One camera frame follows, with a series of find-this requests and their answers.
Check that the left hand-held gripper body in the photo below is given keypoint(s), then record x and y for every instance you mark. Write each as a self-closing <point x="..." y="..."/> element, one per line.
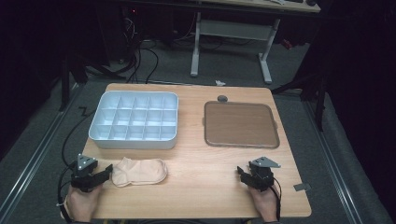
<point x="84" y="165"/>

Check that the white crumpled paper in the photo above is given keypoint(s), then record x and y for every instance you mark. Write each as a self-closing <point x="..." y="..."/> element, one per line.
<point x="220" y="83"/>

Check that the black stand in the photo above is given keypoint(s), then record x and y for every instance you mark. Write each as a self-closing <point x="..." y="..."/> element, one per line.
<point x="314" y="90"/>
<point x="73" y="74"/>

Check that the person's left hand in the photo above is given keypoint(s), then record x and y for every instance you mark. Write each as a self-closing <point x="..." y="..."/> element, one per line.
<point x="82" y="203"/>

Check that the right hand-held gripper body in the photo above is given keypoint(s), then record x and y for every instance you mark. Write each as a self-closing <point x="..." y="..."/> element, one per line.
<point x="262" y="175"/>

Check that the white-legged desk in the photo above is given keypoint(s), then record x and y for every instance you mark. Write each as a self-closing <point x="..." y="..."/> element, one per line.
<point x="236" y="29"/>

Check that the brown tray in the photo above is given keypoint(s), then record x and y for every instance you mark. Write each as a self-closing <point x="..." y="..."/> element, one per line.
<point x="240" y="123"/>

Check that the small red object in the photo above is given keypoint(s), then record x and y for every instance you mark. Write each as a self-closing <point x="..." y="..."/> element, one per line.
<point x="287" y="44"/>

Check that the metal floor rail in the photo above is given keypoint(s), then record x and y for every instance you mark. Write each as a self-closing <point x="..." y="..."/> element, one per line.
<point x="334" y="165"/>
<point x="37" y="155"/>

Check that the grey tape piece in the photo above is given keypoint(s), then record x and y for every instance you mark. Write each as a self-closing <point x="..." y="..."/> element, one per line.
<point x="302" y="187"/>

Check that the person's right hand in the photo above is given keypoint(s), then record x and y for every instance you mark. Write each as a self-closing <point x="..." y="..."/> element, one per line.
<point x="264" y="203"/>

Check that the grey round knob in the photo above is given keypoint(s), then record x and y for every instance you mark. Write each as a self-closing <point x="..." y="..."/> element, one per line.
<point x="222" y="98"/>

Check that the white divided storage box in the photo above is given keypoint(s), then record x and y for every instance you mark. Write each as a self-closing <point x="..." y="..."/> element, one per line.
<point x="134" y="118"/>

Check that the beige sock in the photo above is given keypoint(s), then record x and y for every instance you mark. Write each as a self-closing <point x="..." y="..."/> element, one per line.
<point x="140" y="172"/>

